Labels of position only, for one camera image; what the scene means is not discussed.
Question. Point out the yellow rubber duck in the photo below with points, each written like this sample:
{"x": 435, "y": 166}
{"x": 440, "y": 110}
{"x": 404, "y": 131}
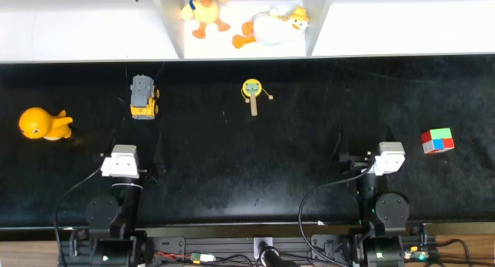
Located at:
{"x": 40, "y": 124}

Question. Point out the white shelf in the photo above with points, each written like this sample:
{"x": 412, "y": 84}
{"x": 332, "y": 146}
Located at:
{"x": 77, "y": 35}

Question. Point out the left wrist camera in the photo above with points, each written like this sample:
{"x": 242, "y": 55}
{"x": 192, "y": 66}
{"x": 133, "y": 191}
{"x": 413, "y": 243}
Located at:
{"x": 120, "y": 161}

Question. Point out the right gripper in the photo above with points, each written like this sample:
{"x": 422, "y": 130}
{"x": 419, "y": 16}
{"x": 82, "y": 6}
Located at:
{"x": 356, "y": 163}

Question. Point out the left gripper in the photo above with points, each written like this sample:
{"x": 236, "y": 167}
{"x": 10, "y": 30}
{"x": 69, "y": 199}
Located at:
{"x": 148, "y": 175}

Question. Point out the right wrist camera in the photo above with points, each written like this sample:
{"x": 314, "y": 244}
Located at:
{"x": 390, "y": 158}

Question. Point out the yellow rattle drum toy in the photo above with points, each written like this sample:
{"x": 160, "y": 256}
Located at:
{"x": 252, "y": 88}

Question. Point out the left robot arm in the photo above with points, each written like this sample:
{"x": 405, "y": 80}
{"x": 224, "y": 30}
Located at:
{"x": 116, "y": 216}

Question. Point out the white plush duck yellow hat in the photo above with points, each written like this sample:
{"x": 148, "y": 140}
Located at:
{"x": 274, "y": 29}

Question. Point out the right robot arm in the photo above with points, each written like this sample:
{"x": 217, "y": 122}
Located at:
{"x": 386, "y": 220}

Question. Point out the many-coloured puzzle cube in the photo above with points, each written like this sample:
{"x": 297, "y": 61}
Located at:
{"x": 437, "y": 141}

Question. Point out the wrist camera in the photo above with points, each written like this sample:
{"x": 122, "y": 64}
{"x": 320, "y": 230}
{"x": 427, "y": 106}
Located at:
{"x": 390, "y": 158}
{"x": 120, "y": 161}

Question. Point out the grey and yellow toy truck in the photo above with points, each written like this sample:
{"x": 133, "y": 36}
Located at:
{"x": 142, "y": 98}

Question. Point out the mounting rail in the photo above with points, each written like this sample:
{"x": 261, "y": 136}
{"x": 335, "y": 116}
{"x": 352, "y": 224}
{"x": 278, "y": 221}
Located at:
{"x": 232, "y": 251}

